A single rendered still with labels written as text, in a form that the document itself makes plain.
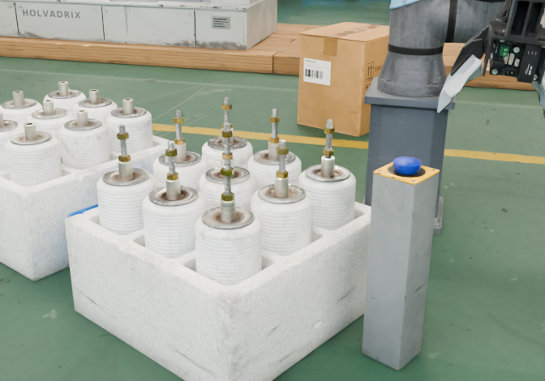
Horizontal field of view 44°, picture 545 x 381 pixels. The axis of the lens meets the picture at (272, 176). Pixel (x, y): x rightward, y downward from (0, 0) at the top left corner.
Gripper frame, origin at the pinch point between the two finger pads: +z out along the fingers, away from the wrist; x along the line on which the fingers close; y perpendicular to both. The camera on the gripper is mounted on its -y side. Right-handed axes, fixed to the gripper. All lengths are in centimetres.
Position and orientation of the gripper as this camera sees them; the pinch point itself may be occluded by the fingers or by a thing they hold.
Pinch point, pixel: (493, 119)
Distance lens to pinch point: 99.2
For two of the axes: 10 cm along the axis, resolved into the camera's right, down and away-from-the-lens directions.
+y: -2.4, 4.8, -8.5
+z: -0.6, 8.6, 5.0
